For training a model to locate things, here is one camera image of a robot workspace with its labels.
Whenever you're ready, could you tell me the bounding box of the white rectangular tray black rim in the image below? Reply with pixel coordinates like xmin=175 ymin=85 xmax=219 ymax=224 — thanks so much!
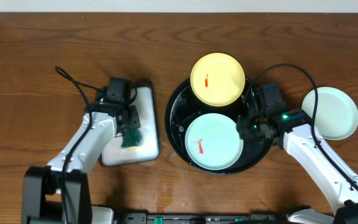
xmin=99 ymin=83 xmax=159 ymax=167

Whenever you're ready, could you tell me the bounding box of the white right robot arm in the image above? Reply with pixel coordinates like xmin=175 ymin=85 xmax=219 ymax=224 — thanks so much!
xmin=237 ymin=93 xmax=358 ymax=223

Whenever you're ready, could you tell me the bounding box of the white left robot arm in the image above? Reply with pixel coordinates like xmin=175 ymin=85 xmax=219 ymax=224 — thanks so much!
xmin=21 ymin=101 xmax=140 ymax=223

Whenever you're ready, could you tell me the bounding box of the pale green plate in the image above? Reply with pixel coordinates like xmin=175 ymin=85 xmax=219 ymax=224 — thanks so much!
xmin=315 ymin=86 xmax=358 ymax=140

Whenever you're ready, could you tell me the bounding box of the light blue plate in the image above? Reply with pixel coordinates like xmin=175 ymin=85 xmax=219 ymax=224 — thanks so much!
xmin=184 ymin=113 xmax=244 ymax=170

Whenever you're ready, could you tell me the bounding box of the round black tray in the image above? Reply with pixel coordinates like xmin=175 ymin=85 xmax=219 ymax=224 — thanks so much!
xmin=165 ymin=79 xmax=272 ymax=175

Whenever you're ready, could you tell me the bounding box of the yellow plate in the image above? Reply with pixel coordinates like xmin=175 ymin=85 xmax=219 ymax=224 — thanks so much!
xmin=190 ymin=53 xmax=246 ymax=107

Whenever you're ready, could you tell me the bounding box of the green yellow sponge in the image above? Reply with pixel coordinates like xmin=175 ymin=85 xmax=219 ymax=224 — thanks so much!
xmin=121 ymin=129 xmax=142 ymax=148

